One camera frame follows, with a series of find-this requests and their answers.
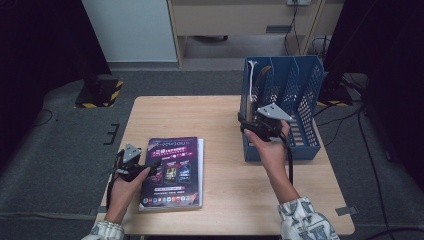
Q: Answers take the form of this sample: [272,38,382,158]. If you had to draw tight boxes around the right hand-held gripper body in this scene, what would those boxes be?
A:
[248,102,295,143]

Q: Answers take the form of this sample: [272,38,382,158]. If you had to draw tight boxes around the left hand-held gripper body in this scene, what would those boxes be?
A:
[114,143,150,183]

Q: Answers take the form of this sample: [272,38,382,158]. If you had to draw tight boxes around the purple magazine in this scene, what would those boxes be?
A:
[138,136,201,212]

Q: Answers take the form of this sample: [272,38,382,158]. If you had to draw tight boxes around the black magazine with red cards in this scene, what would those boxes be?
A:
[244,59,274,123]

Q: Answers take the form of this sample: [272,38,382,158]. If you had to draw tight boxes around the blue file rack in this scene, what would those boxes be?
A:
[239,54,326,163]

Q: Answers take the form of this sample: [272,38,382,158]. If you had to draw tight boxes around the person's left hand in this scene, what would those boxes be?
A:
[105,166,152,224]

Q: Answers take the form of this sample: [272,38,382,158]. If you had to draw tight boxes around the person's right hand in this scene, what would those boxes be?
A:
[244,119,292,178]

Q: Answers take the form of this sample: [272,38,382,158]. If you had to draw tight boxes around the light wooden cabinet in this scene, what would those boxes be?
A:
[166,0,346,69]

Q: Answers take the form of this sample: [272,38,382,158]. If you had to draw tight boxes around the grey tape piece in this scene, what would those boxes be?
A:
[334,205,360,217]

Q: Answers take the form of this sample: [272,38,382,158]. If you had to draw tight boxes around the white panel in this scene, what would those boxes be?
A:
[81,0,178,63]

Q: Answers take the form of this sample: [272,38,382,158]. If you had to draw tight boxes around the black curtain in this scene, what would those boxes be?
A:
[0,0,113,174]
[322,0,424,191]

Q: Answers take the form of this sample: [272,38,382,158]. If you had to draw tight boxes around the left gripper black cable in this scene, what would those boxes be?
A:
[105,151,125,212]

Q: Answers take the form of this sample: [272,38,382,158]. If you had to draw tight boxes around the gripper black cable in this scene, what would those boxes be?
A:
[105,151,125,212]
[281,133,295,186]

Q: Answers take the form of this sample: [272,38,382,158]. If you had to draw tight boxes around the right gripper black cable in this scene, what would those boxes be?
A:
[281,133,295,186]

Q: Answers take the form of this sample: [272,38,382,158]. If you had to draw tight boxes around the thin black floor cable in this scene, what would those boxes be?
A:
[33,108,54,128]

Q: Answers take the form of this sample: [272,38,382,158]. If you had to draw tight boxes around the coiled black cable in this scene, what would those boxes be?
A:
[311,34,332,58]

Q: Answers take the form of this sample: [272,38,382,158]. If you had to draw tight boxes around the long black floor cable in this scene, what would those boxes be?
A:
[357,106,389,231]

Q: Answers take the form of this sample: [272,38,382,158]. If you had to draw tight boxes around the black hanging cable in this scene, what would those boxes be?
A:
[283,3,303,57]

